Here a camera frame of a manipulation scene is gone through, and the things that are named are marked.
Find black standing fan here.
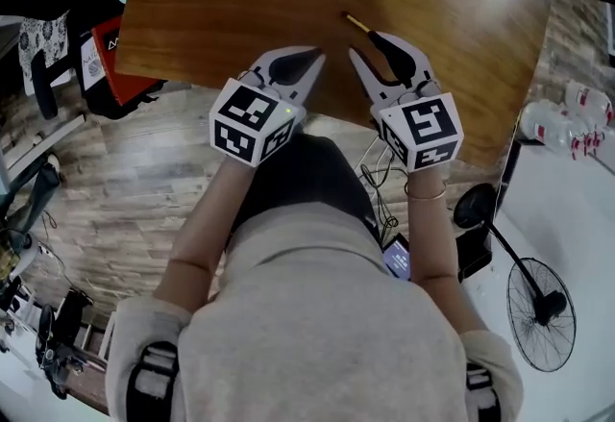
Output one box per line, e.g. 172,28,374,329
453,183,578,374

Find black box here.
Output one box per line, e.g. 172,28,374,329
455,229,495,285

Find person's beige shirt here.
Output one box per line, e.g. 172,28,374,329
106,205,526,422

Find yellow pencil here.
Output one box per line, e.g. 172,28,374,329
341,12,374,35

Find thin gold bracelet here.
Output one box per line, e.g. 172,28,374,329
404,181,449,203

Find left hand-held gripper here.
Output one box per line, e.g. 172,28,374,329
209,45,328,169

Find white floor cable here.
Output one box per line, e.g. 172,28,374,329
361,137,391,177

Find pack of water bottles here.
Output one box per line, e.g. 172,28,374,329
520,78,615,162

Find red box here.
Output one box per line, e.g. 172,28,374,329
90,15,167,107

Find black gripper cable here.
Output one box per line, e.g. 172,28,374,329
358,162,401,244

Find black white shoulder strap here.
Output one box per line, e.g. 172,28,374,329
463,360,502,422
126,341,180,422

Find floral seat cushion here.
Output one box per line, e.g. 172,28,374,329
17,11,71,97

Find smartphone with lit screen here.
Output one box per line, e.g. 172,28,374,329
381,234,413,283

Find white floor mat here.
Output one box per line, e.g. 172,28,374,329
455,135,615,422

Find person's left forearm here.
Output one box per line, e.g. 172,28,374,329
152,155,257,305

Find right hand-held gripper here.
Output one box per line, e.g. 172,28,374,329
347,31,465,173

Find white paper card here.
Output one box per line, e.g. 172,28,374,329
78,32,106,93

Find wooden table with black legs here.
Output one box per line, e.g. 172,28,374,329
113,0,552,170

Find person's right forearm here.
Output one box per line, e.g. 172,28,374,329
404,167,482,335

